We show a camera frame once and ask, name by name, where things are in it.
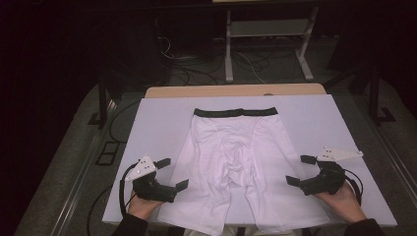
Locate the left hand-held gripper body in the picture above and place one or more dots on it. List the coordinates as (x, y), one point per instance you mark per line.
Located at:
(149, 188)

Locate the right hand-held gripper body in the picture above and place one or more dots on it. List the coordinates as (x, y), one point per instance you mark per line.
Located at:
(326, 180)

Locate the white shorts with black waistband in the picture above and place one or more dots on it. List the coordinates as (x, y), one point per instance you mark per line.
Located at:
(236, 154)

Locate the person's left hand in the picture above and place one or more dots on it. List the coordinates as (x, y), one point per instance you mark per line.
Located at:
(141, 208)

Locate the person's right hand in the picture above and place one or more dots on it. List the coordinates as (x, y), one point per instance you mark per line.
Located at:
(345, 203)

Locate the white board mat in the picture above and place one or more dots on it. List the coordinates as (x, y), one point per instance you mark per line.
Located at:
(157, 124)

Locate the black floor outlet plate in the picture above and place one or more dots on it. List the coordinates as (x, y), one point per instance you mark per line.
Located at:
(107, 153)

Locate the black metal stand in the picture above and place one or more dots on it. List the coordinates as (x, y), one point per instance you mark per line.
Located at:
(102, 101)
(374, 98)

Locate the white metal stand frame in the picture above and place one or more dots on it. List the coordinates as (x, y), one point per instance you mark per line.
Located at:
(268, 28)

